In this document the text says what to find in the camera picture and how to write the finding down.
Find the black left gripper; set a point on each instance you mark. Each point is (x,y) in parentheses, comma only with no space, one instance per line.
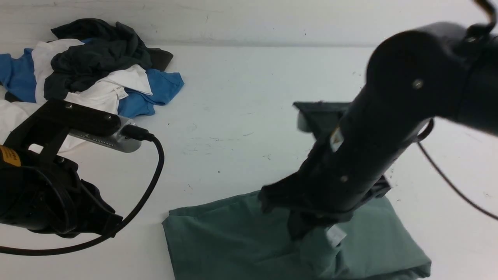
(50,197)

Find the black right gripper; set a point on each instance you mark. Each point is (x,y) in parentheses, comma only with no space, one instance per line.
(344,164)

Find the green long sleeve shirt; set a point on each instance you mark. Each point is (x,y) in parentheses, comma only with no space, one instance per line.
(231,239)

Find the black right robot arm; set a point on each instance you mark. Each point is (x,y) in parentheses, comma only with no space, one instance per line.
(439,70)

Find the blue shirt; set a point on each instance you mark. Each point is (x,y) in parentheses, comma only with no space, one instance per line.
(130,93)

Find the dark grey shirt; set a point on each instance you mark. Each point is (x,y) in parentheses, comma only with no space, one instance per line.
(110,49)

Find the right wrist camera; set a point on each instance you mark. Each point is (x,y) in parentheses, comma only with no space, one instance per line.
(320,117)

